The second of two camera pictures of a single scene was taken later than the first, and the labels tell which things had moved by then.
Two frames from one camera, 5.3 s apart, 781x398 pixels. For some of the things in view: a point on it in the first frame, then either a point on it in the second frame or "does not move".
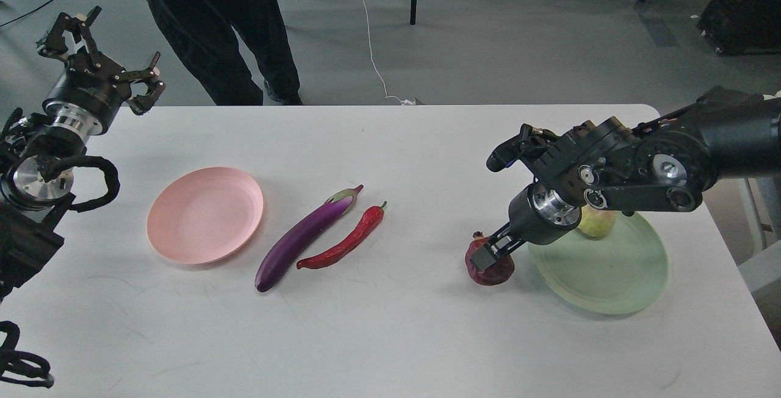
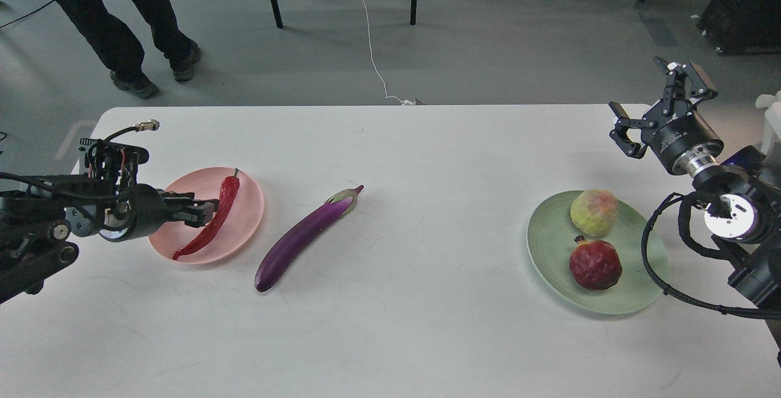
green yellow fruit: x=597 y=223 does not move
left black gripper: x=88 y=94 to x=140 y=213
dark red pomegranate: x=493 y=274 to x=595 y=265
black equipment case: x=743 y=17 does not move
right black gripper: x=537 y=215 to x=683 y=141
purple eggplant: x=304 y=232 does not move
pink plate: x=202 y=214 does not move
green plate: x=620 y=273 does not move
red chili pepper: x=347 y=248 to x=228 y=195
